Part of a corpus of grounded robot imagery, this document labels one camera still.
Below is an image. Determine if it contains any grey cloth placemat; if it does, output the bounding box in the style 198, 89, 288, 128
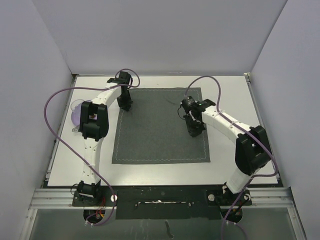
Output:
112, 87, 210, 165

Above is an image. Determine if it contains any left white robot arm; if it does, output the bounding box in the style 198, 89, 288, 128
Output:
77, 70, 133, 206

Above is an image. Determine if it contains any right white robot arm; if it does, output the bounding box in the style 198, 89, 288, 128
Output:
180, 96, 271, 205

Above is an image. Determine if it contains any purple plastic plate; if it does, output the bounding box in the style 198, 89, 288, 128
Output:
71, 104, 82, 127

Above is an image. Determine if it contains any yellow green knife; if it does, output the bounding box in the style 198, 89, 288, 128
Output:
71, 125, 80, 133

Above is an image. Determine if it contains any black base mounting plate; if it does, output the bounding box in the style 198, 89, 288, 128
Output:
72, 185, 252, 220

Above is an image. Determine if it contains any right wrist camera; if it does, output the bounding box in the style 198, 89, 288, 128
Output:
180, 96, 202, 112

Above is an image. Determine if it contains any aluminium frame rail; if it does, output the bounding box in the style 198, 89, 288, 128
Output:
20, 185, 306, 240

